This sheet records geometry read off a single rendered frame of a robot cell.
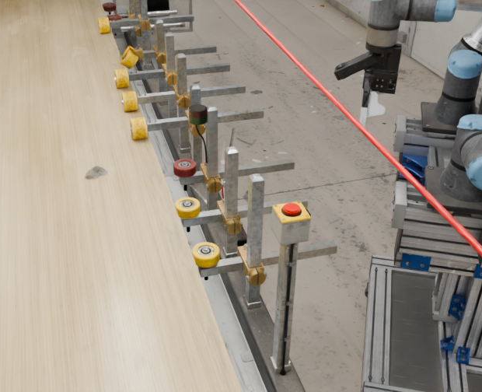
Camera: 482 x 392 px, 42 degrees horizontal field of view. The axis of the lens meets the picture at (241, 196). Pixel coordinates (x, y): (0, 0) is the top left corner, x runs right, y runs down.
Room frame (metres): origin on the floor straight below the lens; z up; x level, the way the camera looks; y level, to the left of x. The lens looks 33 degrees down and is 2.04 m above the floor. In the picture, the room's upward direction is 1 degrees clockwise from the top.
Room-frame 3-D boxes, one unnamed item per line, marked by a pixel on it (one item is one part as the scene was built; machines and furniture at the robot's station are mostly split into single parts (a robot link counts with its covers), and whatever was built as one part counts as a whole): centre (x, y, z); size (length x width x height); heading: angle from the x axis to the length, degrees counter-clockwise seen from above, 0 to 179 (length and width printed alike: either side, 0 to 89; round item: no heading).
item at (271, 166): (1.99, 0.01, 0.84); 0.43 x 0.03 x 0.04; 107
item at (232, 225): (1.70, 0.04, 0.84); 0.13 x 0.06 x 0.05; 17
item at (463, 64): (2.09, -0.77, 1.21); 0.13 x 0.12 x 0.14; 161
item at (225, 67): (2.68, 0.30, 0.95); 0.50 x 0.04 x 0.04; 107
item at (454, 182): (1.60, -0.67, 1.09); 0.15 x 0.15 x 0.10
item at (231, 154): (1.68, 0.03, 0.87); 0.03 x 0.03 x 0.48; 17
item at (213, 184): (1.94, 0.11, 0.85); 0.13 x 0.06 x 0.05; 17
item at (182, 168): (1.93, 0.20, 0.85); 0.08 x 0.08 x 0.11
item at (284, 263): (1.19, -0.12, 0.93); 0.05 x 0.04 x 0.45; 17
